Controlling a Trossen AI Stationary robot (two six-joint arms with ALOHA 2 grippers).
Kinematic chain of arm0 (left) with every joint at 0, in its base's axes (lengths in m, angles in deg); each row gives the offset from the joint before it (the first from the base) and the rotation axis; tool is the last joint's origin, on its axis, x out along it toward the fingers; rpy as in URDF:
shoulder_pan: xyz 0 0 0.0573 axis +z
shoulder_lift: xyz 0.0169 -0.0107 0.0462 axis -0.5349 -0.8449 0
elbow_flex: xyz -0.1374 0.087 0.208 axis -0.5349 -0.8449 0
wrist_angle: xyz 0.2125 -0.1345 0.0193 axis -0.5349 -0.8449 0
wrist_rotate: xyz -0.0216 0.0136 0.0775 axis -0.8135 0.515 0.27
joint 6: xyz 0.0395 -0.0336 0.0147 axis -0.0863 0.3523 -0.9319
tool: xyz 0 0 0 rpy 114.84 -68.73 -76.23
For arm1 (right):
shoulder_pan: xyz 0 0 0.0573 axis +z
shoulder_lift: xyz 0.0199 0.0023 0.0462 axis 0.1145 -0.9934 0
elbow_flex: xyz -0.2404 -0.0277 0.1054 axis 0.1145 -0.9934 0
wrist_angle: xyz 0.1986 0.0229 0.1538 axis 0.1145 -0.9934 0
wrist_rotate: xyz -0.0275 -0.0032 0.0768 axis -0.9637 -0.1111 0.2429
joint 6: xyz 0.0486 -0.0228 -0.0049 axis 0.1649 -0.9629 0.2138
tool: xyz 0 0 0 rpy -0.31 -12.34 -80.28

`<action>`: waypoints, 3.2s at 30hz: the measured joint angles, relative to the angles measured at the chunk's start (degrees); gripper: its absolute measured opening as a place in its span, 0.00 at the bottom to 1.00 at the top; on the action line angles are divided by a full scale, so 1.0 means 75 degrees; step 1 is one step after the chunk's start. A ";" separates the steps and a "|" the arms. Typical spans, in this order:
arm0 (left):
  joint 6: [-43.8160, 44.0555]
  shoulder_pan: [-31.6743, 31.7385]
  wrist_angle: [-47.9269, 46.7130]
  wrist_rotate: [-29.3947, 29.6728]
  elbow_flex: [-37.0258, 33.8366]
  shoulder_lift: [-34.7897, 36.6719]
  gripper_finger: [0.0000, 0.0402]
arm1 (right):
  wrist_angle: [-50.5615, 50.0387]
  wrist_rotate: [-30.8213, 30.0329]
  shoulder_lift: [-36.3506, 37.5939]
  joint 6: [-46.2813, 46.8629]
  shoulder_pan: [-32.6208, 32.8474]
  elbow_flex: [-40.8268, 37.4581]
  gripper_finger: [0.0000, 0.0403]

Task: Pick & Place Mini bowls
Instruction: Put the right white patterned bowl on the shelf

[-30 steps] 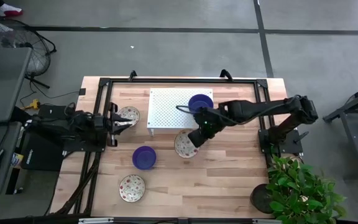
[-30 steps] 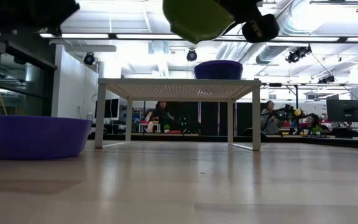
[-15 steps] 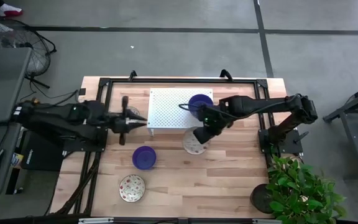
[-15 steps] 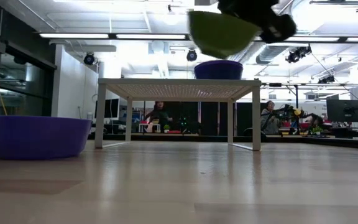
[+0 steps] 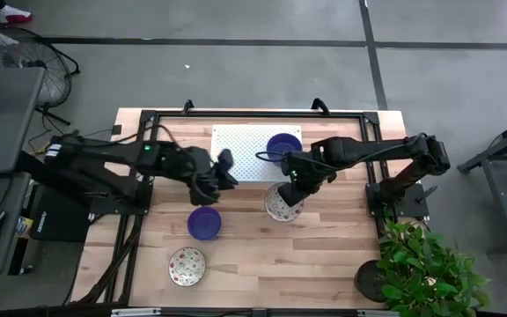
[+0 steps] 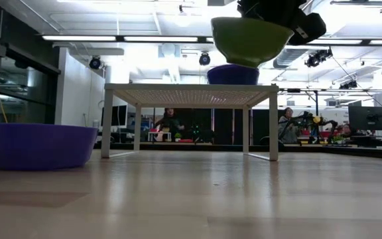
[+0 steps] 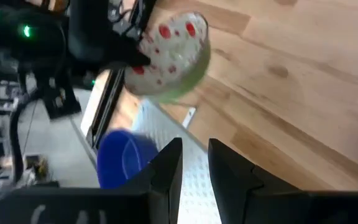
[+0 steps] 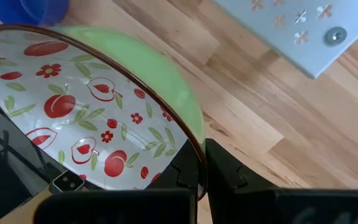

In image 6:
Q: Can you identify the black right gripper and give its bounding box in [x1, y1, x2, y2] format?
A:
[237, 0, 327, 46]

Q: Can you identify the green bowl with floral inside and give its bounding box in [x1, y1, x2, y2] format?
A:
[210, 16, 294, 69]

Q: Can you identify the blue mini bowl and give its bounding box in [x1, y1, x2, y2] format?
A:
[0, 122, 99, 172]
[206, 64, 260, 86]

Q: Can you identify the white perforated metal rack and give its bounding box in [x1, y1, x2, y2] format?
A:
[100, 82, 280, 162]

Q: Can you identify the person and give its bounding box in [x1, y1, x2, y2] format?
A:
[154, 108, 185, 142]
[278, 106, 300, 144]

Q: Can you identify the black computer monitor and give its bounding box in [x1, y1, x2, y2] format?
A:
[101, 105, 128, 127]
[348, 105, 382, 131]

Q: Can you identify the small white table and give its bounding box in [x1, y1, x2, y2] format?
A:
[147, 131, 172, 143]

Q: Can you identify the black ceiling camera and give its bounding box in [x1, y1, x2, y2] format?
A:
[304, 48, 334, 68]
[198, 52, 212, 66]
[88, 55, 102, 70]
[339, 80, 359, 90]

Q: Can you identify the black aluminium table frame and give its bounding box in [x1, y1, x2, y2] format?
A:
[93, 141, 382, 161]

